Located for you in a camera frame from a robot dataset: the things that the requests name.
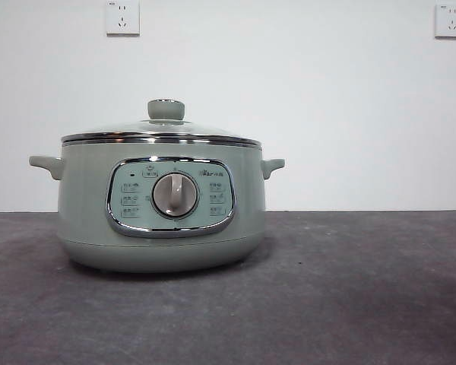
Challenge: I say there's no glass lid with green knob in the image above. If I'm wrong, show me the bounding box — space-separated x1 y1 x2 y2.
60 97 262 148

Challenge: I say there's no sage green electric pot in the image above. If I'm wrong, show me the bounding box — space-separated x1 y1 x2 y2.
28 131 286 274

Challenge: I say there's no white wall socket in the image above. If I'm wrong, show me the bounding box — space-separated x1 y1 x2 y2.
434 3 456 40
105 0 141 37

